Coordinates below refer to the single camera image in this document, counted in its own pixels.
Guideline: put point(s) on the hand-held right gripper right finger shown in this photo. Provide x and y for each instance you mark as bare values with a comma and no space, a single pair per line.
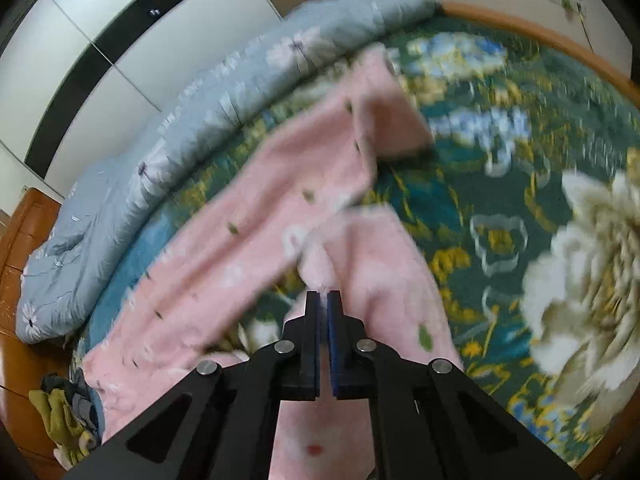
334,345

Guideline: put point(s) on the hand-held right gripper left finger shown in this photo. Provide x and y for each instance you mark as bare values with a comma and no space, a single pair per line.
311,345

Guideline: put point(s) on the pink fleece garment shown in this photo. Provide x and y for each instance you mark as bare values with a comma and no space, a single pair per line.
260,220

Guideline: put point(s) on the olive green garment striped cuffs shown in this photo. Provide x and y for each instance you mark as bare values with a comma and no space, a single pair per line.
57,420

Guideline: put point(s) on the blue-green floral blanket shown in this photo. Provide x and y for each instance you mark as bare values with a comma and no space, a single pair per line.
465,195

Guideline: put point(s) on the grey garment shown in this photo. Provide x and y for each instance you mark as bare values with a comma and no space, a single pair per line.
82,395

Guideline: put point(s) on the grey-blue floral quilt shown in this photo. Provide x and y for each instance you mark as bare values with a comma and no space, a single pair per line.
165,150

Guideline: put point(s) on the white wardrobe with black stripe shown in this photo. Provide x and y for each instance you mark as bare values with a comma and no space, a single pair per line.
100,25

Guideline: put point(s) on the wooden bed frame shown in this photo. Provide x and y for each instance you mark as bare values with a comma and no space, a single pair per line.
30,245

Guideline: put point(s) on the green plant wall decal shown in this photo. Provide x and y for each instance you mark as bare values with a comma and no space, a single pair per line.
570,5

